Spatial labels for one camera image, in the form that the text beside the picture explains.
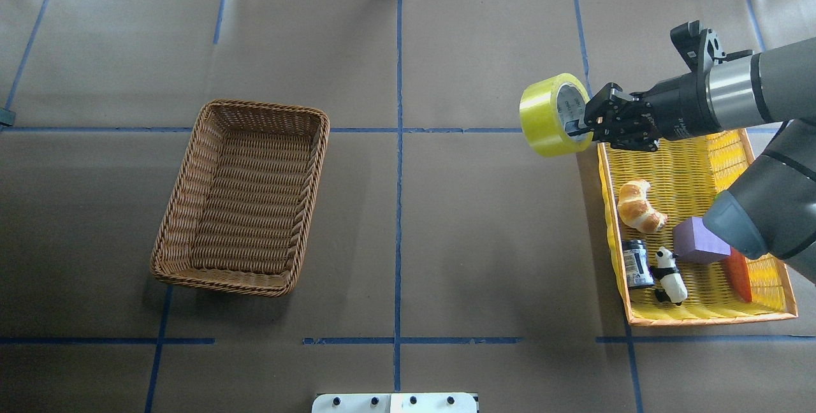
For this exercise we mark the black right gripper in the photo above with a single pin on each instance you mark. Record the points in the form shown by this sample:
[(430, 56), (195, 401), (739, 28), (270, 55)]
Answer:
[(679, 108)]

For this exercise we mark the yellow tape roll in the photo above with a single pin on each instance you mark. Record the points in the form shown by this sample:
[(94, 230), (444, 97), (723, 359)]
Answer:
[(545, 106)]

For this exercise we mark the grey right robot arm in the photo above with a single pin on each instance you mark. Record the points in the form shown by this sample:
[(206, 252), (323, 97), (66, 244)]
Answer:
[(769, 209)]

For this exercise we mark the yellow plastic basket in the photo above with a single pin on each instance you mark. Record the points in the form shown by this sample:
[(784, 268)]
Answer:
[(685, 177)]

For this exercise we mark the brown wicker basket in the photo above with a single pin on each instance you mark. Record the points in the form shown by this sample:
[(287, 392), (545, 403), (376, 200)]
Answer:
[(240, 212)]

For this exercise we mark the toy croissant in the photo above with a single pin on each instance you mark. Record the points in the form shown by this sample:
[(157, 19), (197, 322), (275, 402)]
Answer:
[(635, 210)]

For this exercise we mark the small dark can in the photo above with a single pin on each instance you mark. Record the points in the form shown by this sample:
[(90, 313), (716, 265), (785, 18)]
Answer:
[(636, 263)]

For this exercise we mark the purple foam block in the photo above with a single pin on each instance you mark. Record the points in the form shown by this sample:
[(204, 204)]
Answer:
[(694, 243)]

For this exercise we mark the toy panda figure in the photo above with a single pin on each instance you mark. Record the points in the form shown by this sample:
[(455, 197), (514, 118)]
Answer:
[(667, 275)]

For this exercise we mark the toy carrot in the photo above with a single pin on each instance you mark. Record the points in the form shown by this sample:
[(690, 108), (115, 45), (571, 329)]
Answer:
[(736, 272)]

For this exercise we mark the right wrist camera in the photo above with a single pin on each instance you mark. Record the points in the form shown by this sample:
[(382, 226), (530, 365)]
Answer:
[(700, 48)]

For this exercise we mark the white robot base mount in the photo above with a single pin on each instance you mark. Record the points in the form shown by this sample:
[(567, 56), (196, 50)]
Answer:
[(396, 402)]

